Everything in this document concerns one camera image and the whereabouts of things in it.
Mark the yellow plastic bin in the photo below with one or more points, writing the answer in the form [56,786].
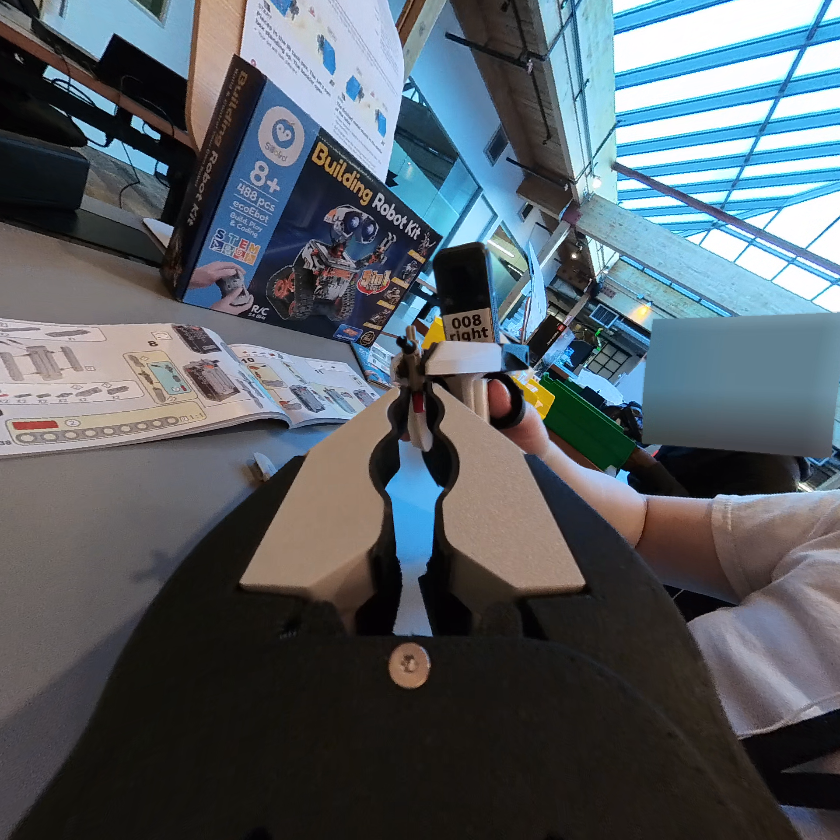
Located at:
[535,394]

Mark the black tablet device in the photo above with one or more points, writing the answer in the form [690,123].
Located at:
[79,229]

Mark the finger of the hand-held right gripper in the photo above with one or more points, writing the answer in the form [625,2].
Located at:
[398,371]
[459,359]

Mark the person's right hand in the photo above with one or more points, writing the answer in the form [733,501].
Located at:
[535,426]

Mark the grey desk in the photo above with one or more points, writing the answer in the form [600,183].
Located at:
[98,525]

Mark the person's right forearm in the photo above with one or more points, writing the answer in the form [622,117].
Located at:
[610,505]

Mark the small building block assembly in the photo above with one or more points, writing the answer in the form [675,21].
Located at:
[413,377]

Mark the black monitor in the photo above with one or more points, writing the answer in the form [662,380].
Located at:
[144,79]

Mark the white instruction sheet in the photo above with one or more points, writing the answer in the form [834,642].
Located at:
[315,65]

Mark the blue robot kit box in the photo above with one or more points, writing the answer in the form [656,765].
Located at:
[295,216]

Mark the small colourful leaflet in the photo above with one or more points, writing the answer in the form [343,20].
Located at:
[371,367]

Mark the small white block piece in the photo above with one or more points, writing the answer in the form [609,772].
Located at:
[262,466]

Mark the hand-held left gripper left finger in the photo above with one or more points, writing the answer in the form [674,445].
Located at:
[315,505]

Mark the green plastic bin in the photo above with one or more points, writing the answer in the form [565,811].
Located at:
[584,426]

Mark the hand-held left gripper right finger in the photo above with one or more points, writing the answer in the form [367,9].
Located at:
[505,505]

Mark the open instruction booklet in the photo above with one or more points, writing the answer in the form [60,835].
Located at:
[131,394]

